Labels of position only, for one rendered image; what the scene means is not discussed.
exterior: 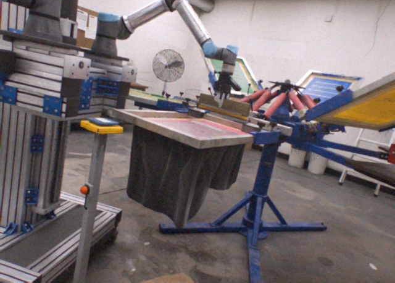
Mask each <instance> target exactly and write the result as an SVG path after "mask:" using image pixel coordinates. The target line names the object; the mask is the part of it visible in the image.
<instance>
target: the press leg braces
mask: <svg viewBox="0 0 395 283"><path fill-rule="evenodd" d="M252 197H253V194H252V193H250V194H248V195H247V196H246V197H245V198H244V199H242V200H241V201H240V202H239V203H237V204H236V205H235V206H234V207H232V208H231V209H230V210H228V211H227V212H226V213H225V214H222V215H221V216H220V217H219V218H218V219H216V221H214V222H210V223H211V225H212V226H213V227H224V225H223V224H222V223H223V222H224V221H226V220H227V219H228V218H229V217H231V216H232V215H234V214H235V213H237V212H238V211H239V210H240V209H241V208H243V207H244V206H246V205H247V204H248V203H249V202H250V201H251V200H252ZM266 202H267V204H268V205H269V207H270V208H271V210H272V211H273V213H274V214H275V216H276V217H277V218H278V220H279V222H277V223H278V224H279V225H280V226H290V225H289V224H288V223H287V222H286V221H285V220H284V218H283V216H282V215H281V214H280V212H279V211H278V210H277V208H276V206H275V205H274V204H273V202H272V200H271V199H270V198H269V196H268V197H267V201H266ZM261 204H262V198H261V197H257V200H256V210H255V220H254V229H253V234H252V240H249V248H252V249H255V250H259V246H258V242H257V240H258V235H259V226H260V222H259V221H260V211H261Z"/></svg>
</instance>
